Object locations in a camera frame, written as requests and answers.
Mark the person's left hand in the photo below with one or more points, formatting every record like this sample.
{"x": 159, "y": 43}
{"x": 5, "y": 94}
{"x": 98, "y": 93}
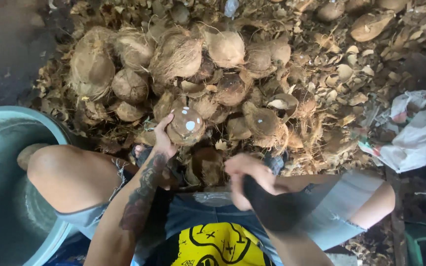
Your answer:
{"x": 162, "y": 139}

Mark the person's right hand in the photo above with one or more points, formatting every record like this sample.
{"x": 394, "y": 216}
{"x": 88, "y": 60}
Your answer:
{"x": 249, "y": 175}

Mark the person's right fingers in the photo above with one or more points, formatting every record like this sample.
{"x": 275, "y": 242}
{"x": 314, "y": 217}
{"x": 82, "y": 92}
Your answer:
{"x": 237, "y": 195}

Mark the dark cleaver knife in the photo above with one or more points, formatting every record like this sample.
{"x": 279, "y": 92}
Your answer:
{"x": 276, "y": 207}

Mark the brown coconut with white spots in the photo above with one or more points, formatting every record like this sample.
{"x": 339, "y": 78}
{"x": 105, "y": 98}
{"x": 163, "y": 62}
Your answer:
{"x": 187, "y": 127}

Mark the person's blue denim shorts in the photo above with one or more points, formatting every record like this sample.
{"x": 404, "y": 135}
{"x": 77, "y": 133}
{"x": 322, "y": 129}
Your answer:
{"x": 198, "y": 216}

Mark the person's right sandal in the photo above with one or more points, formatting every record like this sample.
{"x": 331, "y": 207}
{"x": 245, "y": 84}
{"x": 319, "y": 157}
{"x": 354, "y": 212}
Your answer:
{"x": 275, "y": 163}

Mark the person's sandal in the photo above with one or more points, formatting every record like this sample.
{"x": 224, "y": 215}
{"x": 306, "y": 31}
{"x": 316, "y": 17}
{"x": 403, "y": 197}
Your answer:
{"x": 142, "y": 154}
{"x": 275, "y": 163}

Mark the person's yellow black shirt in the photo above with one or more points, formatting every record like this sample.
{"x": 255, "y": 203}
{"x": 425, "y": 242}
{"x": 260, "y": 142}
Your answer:
{"x": 216, "y": 245}

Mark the person's left sandal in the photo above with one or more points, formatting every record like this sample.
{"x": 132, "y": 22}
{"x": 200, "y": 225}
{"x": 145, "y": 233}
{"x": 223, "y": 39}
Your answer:
{"x": 142, "y": 154}

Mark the person's right leg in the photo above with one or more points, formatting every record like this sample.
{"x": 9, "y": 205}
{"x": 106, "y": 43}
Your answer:
{"x": 377, "y": 205}

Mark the person's leg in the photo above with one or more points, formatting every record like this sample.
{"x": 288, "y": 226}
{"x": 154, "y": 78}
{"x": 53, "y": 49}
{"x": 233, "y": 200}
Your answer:
{"x": 377, "y": 205}
{"x": 72, "y": 177}

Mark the pile of husked brown coconuts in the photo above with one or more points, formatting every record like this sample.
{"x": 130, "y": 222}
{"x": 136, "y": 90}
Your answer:
{"x": 176, "y": 59}

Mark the person's left leg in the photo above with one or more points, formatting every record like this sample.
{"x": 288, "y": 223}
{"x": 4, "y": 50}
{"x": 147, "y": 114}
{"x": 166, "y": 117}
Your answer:
{"x": 72, "y": 177}

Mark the heap of coconut husk scraps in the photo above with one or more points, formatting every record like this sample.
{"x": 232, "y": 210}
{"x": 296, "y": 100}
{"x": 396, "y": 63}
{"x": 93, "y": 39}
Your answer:
{"x": 349, "y": 70}

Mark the white plastic sack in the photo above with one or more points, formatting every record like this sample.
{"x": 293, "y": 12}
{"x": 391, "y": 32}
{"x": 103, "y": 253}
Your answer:
{"x": 420, "y": 136}

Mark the pale peeled coconut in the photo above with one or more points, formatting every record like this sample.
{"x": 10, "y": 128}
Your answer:
{"x": 26, "y": 155}

